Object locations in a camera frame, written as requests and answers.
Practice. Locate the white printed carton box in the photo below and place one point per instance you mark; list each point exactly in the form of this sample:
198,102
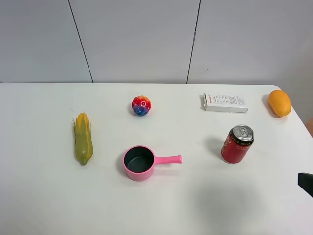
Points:
225,103

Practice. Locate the orange yellow mango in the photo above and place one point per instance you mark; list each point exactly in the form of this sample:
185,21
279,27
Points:
280,103

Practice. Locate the multicolour star ball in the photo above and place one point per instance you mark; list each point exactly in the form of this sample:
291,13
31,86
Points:
141,105

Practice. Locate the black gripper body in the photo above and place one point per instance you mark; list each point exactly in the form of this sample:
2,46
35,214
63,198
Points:
305,181

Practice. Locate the red soda can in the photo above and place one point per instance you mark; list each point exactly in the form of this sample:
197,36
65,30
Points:
237,143

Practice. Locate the pink toy saucepan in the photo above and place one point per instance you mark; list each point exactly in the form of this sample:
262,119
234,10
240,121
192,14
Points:
139,162

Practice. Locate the green yellow toy corn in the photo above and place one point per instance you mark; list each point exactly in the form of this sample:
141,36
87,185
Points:
82,138

